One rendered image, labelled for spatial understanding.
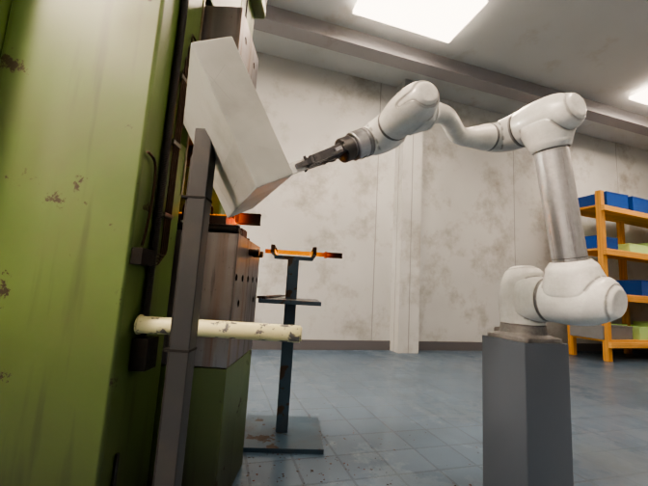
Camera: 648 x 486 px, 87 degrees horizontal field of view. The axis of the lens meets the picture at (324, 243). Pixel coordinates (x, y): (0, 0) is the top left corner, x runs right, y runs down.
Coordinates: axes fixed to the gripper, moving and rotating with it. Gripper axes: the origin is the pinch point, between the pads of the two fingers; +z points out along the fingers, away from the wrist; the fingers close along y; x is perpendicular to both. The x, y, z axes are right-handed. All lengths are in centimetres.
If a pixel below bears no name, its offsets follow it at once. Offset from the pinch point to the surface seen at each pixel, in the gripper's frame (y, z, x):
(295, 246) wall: 315, -106, -41
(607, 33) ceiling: 102, -469, 38
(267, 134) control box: -27.1, 15.0, 3.2
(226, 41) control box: -27.1, 15.0, 21.4
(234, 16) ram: 32, -18, 64
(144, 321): 16, 51, -22
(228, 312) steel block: 30, 30, -32
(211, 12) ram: 36, -12, 70
